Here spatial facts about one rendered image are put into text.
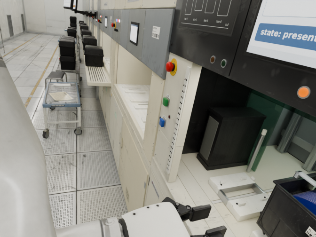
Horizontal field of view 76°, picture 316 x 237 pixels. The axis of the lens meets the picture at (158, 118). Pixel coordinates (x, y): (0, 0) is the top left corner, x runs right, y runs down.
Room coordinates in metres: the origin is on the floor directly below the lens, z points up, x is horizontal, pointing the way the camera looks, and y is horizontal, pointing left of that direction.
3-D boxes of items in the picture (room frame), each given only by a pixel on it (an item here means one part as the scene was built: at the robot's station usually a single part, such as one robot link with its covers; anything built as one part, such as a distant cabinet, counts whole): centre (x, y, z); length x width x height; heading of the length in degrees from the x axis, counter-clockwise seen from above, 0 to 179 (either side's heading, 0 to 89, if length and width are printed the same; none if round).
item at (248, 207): (0.68, -0.41, 0.89); 0.22 x 0.21 x 0.04; 114
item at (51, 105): (2.61, 1.35, 0.24); 0.97 x 0.52 x 0.48; 26
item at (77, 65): (4.16, 2.01, 0.24); 0.94 x 0.53 x 0.48; 23
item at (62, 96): (2.44, 1.31, 0.47); 0.31 x 0.23 x 0.02; 45
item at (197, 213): (0.28, -0.09, 1.19); 0.07 x 0.03 x 0.03; 114
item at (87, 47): (3.03, 1.09, 0.93); 0.30 x 0.28 x 0.26; 21
